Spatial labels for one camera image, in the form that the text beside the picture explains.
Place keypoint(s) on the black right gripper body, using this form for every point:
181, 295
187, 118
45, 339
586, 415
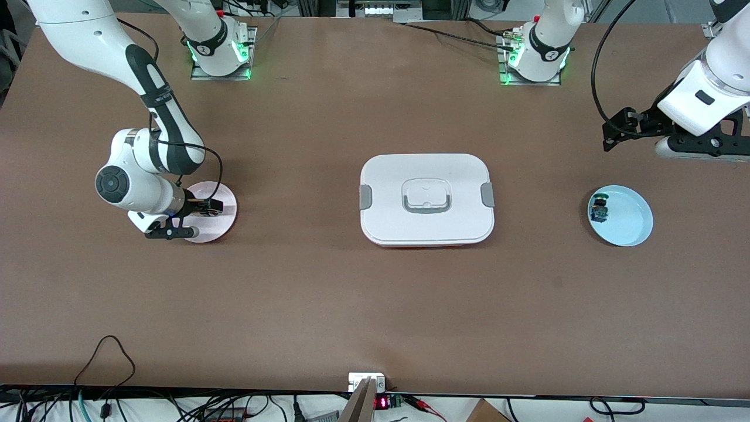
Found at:
191, 206

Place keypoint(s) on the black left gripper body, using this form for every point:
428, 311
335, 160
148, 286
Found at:
644, 123

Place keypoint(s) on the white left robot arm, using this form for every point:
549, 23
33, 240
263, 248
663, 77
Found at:
551, 35

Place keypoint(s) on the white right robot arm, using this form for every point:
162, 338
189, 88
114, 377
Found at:
76, 29

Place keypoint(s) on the white lunch box grey clips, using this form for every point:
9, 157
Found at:
387, 217

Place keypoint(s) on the small white socket box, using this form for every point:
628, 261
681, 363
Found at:
358, 380

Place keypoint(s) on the brown cardboard box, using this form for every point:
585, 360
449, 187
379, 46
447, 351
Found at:
486, 412

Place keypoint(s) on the pink round plate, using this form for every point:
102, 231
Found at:
220, 225

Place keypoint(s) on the light blue round plate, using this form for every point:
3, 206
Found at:
630, 220

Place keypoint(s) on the wooden bar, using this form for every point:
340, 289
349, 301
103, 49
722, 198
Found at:
360, 404

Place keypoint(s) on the red digit display module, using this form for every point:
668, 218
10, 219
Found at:
382, 402

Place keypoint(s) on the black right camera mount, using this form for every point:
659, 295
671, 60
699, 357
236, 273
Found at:
170, 233

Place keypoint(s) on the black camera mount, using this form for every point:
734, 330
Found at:
718, 139
170, 233

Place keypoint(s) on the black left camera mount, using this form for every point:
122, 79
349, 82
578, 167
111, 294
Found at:
718, 139

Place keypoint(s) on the green blue switch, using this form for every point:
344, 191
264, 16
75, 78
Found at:
599, 210

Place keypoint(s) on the aluminium corner bracket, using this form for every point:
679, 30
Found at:
713, 29

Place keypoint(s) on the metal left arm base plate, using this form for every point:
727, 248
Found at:
504, 70

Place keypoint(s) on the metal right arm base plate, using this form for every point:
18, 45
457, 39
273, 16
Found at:
249, 58

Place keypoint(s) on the aluminium frame structure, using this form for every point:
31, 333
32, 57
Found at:
345, 9

